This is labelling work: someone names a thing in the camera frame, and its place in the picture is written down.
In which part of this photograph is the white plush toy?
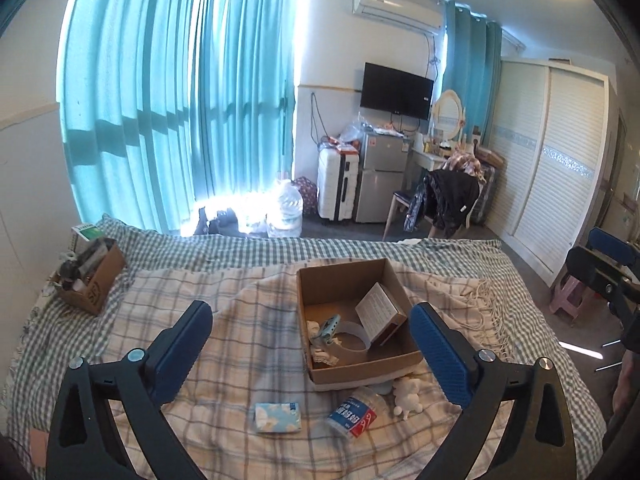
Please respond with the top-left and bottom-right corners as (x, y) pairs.
(393, 377), (423, 420)

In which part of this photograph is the clear jar blue red label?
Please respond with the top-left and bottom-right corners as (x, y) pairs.
(326, 387), (387, 439)

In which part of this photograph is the brown printed medicine box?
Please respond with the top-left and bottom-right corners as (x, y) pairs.
(355, 282), (407, 346)

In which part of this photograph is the blue white tissue pack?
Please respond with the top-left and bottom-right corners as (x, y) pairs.
(254, 402), (302, 434)

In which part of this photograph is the pink plastic stool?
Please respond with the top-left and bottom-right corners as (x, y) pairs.
(549, 274), (594, 321)

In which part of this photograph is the white louvered wardrobe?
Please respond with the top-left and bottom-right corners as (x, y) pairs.
(487, 58), (616, 285)

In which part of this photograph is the green checked bed sheet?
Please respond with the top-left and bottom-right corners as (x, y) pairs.
(1, 217), (605, 478)

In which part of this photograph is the chair with black jacket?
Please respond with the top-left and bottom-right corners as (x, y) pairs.
(382, 169), (483, 240)

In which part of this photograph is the small cardboard box with clutter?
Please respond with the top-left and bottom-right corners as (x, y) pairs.
(52, 238), (126, 315)

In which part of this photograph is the plaid beige blanket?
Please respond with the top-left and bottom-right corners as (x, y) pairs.
(102, 259), (511, 479)

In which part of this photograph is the open brown cardboard box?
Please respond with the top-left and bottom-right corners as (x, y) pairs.
(296, 259), (423, 391)

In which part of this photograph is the white dressing table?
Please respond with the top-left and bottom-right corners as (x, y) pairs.
(409, 148), (446, 181)

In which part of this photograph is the oval white vanity mirror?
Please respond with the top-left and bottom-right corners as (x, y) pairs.
(432, 90), (465, 141)

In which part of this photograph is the narrow teal curtain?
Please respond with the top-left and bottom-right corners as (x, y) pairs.
(442, 0), (502, 140)

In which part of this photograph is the silver mini fridge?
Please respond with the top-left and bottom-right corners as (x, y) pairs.
(355, 132), (410, 223)

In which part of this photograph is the white suitcase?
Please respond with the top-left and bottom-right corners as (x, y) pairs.
(317, 145), (359, 222)

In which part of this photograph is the dark patterned bag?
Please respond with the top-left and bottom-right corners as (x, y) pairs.
(293, 177), (318, 217)

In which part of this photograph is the large clear water bottle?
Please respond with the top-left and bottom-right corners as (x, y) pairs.
(266, 180), (304, 238)

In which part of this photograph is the large teal window curtain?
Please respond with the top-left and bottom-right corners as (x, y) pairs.
(56, 0), (298, 233)

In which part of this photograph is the white paper tape ring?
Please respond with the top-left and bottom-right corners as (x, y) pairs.
(332, 320), (374, 366)

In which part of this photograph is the black wall television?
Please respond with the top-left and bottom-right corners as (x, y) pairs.
(360, 63), (434, 120)

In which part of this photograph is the white wall air conditioner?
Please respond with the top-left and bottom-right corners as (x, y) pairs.
(352, 0), (444, 36)

